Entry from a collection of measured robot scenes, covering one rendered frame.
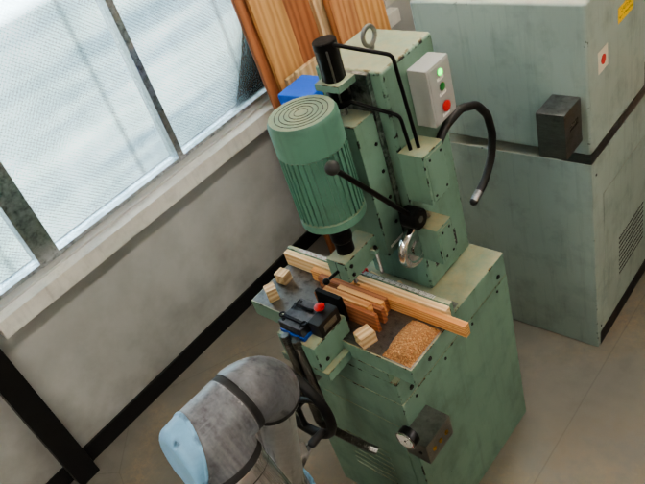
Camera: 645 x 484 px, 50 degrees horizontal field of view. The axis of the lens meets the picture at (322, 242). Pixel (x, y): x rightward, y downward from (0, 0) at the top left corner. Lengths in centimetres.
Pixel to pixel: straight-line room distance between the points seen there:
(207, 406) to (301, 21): 240
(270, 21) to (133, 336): 148
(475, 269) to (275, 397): 110
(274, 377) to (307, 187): 62
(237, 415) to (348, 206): 74
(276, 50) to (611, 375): 191
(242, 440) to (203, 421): 7
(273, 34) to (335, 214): 153
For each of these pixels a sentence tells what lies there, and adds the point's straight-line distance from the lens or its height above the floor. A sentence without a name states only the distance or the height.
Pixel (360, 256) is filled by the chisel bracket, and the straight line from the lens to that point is 188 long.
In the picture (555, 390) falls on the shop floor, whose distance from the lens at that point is 282.
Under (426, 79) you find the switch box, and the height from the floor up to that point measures 146.
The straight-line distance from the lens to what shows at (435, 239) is 187.
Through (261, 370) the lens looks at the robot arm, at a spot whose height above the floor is 141.
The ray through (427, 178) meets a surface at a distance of 177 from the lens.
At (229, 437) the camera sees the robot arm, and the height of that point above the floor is 139.
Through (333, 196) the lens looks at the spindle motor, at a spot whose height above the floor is 131.
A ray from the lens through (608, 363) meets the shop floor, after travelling 290.
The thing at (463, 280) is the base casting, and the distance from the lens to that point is 210.
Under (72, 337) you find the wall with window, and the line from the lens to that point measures 296.
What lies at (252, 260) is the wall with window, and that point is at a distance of 345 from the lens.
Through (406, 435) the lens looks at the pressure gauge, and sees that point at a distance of 191.
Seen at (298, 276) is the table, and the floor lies 90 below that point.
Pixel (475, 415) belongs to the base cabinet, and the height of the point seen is 32.
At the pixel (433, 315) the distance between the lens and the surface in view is 182.
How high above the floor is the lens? 223
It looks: 37 degrees down
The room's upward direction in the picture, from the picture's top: 19 degrees counter-clockwise
